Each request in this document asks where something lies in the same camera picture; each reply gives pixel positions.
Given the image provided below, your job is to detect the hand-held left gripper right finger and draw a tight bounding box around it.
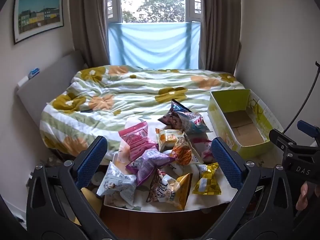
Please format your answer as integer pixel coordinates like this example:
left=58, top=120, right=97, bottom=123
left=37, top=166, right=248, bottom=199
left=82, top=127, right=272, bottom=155
left=200, top=137, right=293, bottom=240

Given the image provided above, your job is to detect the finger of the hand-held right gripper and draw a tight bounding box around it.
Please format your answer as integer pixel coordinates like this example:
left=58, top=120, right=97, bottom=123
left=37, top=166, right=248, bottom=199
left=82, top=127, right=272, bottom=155
left=269, top=129, right=320, bottom=157
left=297, top=120, right=320, bottom=140

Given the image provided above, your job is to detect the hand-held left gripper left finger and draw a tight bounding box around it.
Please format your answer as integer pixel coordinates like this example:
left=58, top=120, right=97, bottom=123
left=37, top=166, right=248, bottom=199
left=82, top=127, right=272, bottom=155
left=26, top=135, right=118, bottom=240

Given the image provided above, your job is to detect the pink white snack packet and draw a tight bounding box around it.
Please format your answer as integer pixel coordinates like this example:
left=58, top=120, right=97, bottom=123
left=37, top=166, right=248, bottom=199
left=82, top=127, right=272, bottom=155
left=192, top=140, right=218, bottom=163

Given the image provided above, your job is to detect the yellow gold snack packet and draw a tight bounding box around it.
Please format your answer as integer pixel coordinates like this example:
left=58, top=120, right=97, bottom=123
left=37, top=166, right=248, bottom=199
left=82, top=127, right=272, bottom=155
left=192, top=162, right=222, bottom=195

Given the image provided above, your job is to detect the white silver snack packet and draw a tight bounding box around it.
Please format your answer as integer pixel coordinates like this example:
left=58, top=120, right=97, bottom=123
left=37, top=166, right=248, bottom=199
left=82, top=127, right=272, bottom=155
left=96, top=161, right=138, bottom=206

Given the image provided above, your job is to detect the yellow-green cardboard box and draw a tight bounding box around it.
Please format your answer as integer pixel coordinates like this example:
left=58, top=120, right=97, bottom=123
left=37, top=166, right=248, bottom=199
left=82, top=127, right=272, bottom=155
left=207, top=89, right=284, bottom=159

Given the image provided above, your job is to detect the orange pretzel snack packet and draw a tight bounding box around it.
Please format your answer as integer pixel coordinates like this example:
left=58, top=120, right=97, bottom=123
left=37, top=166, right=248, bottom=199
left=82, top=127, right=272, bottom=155
left=172, top=137, right=201, bottom=166

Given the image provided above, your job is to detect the purple snack packet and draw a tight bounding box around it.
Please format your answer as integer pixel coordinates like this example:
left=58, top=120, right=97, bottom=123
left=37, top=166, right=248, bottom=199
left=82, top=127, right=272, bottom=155
left=126, top=148, right=176, bottom=187

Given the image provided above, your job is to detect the orange white cake packet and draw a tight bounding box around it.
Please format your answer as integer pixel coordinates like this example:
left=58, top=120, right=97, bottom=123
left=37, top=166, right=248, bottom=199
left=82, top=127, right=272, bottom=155
left=155, top=128, right=185, bottom=152

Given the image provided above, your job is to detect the brown gold snack packet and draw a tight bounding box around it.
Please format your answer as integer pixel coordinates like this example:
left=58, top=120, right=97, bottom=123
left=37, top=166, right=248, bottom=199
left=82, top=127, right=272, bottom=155
left=146, top=168, right=193, bottom=211

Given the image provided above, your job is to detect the person's right hand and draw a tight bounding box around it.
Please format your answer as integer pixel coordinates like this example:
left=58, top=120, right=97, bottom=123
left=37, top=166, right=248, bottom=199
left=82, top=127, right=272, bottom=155
left=296, top=182, right=311, bottom=211

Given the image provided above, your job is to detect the white floral tablecloth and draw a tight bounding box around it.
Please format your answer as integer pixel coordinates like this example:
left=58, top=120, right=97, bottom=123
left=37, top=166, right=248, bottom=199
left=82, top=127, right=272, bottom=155
left=104, top=116, right=250, bottom=211

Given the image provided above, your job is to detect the light blue white snack packet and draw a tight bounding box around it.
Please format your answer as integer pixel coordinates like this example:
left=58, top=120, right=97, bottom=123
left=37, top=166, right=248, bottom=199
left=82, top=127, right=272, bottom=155
left=177, top=111, right=213, bottom=133

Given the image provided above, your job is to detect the brown cartoon snack packet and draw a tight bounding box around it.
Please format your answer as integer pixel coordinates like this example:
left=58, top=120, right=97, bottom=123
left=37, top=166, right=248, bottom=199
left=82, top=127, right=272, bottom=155
left=158, top=112, right=186, bottom=133

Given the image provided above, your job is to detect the blue foil snack packet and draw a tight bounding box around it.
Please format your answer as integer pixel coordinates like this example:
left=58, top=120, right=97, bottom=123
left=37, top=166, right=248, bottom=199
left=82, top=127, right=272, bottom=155
left=171, top=99, right=193, bottom=113

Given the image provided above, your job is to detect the floral striped blanket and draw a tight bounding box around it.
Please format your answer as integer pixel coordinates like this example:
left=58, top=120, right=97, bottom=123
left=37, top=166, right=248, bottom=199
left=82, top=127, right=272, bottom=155
left=40, top=65, right=241, bottom=156

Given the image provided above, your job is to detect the grey bed headboard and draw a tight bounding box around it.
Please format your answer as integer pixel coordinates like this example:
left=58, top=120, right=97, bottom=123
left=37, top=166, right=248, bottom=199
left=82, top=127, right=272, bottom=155
left=16, top=49, right=87, bottom=140

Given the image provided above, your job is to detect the small blue packet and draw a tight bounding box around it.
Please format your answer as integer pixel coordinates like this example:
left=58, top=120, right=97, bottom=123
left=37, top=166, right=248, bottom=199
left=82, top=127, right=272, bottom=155
left=28, top=67, right=41, bottom=79

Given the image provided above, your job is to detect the light blue cloth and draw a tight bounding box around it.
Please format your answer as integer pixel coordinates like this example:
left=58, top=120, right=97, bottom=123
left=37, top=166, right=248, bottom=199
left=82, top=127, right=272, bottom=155
left=107, top=22, right=201, bottom=70

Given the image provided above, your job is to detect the window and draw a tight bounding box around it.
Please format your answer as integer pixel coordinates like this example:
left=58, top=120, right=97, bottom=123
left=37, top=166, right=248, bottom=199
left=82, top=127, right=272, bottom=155
left=106, top=0, right=203, bottom=24

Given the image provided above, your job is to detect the black cable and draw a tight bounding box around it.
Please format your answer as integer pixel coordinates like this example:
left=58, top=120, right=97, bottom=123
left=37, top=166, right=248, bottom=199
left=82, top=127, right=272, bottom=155
left=285, top=60, right=320, bottom=133

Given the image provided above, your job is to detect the framed wall picture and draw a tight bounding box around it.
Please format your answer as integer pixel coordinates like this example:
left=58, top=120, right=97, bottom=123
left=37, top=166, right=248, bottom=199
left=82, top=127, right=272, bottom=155
left=13, top=0, right=64, bottom=45

